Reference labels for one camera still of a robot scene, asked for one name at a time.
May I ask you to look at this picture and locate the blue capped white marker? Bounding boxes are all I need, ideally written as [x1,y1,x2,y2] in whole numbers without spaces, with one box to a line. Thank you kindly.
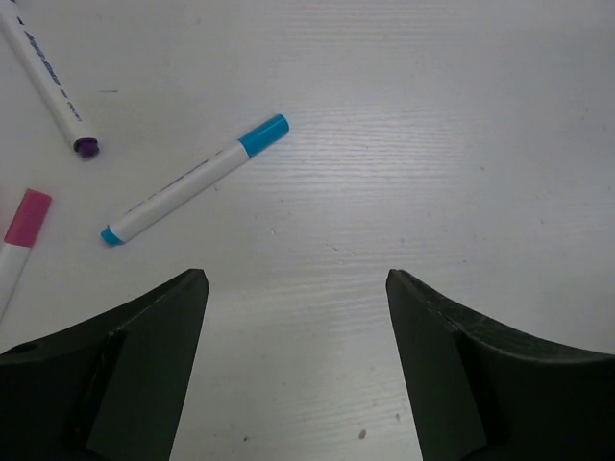
[100,114,289,247]

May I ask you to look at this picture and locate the pink capped white marker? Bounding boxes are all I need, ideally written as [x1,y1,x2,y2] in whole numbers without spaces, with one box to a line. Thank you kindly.
[1,189,52,317]

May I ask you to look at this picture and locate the purple capped pen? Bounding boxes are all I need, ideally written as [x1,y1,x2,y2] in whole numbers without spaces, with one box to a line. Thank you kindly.
[1,1,100,158]

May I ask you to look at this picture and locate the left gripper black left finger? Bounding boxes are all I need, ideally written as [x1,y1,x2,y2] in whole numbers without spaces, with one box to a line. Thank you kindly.
[1,269,209,460]

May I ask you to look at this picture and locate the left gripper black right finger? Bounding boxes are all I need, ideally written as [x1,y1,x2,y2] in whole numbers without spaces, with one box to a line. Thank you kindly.
[386,269,614,460]

